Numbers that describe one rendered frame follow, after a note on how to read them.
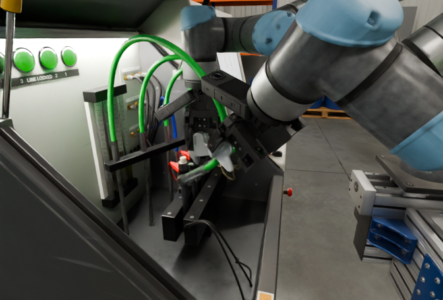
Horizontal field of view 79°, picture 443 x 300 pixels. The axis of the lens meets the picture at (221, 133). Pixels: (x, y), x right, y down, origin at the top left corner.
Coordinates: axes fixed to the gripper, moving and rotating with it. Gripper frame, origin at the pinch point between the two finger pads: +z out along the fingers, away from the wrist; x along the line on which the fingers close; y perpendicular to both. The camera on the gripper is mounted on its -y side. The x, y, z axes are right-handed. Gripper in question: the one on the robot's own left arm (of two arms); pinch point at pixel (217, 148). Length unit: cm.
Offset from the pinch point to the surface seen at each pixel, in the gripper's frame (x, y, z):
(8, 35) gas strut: -22.4, -21.9, -14.8
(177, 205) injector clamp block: -3.9, 2.0, 31.4
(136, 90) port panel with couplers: 8, -41, 38
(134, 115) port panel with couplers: 4, -34, 42
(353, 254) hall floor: 104, 91, 119
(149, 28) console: 22, -56, 27
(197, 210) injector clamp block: -0.8, 6.4, 28.1
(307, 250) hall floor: 84, 72, 132
